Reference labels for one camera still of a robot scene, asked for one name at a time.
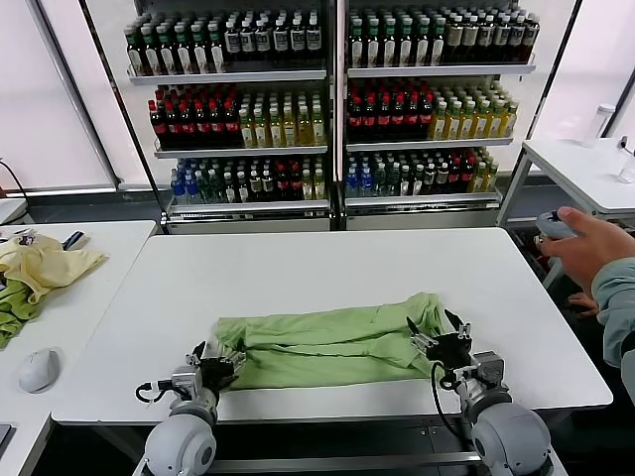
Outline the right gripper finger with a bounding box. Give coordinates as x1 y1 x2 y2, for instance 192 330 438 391
444 308 472 341
405 315 439 352

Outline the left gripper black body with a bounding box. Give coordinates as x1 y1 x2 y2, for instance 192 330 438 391
196 356 234 395

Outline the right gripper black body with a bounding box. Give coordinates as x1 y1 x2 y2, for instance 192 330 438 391
424 332 475 372

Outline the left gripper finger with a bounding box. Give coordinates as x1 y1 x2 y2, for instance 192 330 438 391
223 349 248 381
186 339 207 369

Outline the light green T-shirt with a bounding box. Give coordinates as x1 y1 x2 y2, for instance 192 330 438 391
212 292 445 393

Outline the grey handheld controller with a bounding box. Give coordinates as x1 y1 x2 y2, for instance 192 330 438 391
535 210 572 239

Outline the bare human hand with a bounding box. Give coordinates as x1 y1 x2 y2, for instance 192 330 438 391
568 292 600 318
540 206 635 298

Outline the grey computer mouse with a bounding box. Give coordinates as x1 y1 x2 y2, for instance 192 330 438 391
18 346 62 396

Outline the pale yellow garment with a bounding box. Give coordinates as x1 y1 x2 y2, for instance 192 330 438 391
0 233 108 306

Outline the lime green cloth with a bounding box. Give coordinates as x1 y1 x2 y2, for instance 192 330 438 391
0 280 44 351

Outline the white table with metal legs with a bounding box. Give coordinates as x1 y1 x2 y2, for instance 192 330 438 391
495 136 635 232

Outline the yellow tea bottle green cap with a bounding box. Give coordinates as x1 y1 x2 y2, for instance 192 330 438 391
487 99 503 139
444 101 460 140
430 101 446 140
238 107 255 148
253 107 270 148
501 98 520 139
297 105 313 147
458 100 474 140
311 104 327 146
282 106 299 147
268 106 284 148
472 100 489 140

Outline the translucent white tumbler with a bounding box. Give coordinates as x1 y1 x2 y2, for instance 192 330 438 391
583 102 616 149

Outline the black beverage display shelf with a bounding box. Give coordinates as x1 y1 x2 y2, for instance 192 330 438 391
336 0 584 232
78 0 343 234

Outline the dark tea bottle green cap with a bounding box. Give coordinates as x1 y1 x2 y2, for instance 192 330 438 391
143 25 161 75
191 23 209 74
349 18 366 67
126 27 145 75
398 18 415 67
176 24 193 74
208 22 225 73
430 17 446 66
414 17 431 66
365 18 382 67
159 24 177 75
381 18 399 67

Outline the dark bottle beige label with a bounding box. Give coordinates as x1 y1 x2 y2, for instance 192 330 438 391
445 14 465 63
463 13 481 62
479 13 497 62

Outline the dark bottle navy white label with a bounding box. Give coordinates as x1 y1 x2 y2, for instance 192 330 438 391
525 11 542 60
272 12 291 53
495 12 512 61
224 13 242 54
240 13 257 54
255 12 273 54
511 12 527 61
305 10 322 52
289 11 307 53

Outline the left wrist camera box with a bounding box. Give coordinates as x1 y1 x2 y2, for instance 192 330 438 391
170 365 200 394

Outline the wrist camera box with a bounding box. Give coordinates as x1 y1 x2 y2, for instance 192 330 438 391
170 365 200 394
470 350 508 391

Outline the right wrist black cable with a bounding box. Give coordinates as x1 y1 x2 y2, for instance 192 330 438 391
429 361 472 442

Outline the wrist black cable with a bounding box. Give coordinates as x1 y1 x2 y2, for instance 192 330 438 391
429 361 472 442
136 379 175 404

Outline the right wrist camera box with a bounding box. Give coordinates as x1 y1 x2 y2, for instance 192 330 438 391
470 350 508 391

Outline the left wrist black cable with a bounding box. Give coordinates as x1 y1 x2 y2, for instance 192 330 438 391
136 379 175 404

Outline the dark metal table frame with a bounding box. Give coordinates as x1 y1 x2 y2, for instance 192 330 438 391
207 415 480 472

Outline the grey window post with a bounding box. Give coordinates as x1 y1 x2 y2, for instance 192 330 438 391
34 0 125 188

